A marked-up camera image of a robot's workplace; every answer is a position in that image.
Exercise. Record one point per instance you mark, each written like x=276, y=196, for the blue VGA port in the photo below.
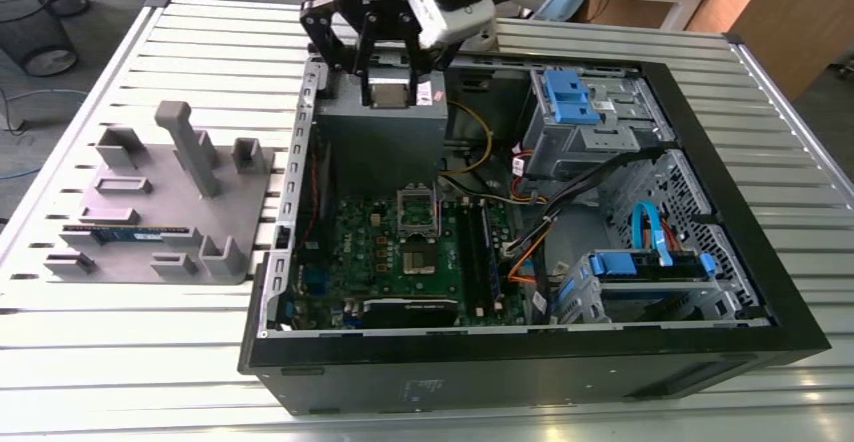
x=315, y=282

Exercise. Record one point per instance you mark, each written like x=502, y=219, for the grey parts rack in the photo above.
x=167, y=247

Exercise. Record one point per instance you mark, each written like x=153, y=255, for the green motherboard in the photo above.
x=360, y=287

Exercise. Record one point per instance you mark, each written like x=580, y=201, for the CPU socket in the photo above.
x=421, y=257

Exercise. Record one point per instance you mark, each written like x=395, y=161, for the grey power supply unit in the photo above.
x=380, y=152

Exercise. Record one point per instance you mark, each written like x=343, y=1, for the white four-pin connector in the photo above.
x=375, y=219

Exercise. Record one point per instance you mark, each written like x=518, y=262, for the RAM stick blue label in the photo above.
x=120, y=235

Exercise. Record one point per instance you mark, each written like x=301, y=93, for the black graphics card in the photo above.
x=407, y=314

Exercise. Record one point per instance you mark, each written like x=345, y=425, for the wooden cabinet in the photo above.
x=794, y=22

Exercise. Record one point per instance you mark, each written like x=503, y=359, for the large black mesh wastebasket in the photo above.
x=40, y=32

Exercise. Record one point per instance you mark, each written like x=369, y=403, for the grey drive cage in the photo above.
x=600, y=144

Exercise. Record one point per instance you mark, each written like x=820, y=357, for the black PC case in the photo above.
x=467, y=377

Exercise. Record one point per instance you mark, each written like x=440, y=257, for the black disk blue carrier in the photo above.
x=640, y=264

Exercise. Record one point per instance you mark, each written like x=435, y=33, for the black RAM slot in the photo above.
x=468, y=262
x=484, y=262
x=476, y=262

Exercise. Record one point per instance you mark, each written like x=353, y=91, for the grey disk bay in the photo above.
x=656, y=287

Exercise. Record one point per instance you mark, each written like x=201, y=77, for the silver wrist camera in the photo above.
x=453, y=17

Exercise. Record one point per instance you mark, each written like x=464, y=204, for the blue drive latch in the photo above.
x=567, y=97

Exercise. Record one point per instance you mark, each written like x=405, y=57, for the silver CPU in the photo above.
x=389, y=96

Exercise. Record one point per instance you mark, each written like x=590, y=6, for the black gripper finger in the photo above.
x=327, y=37
x=436, y=57

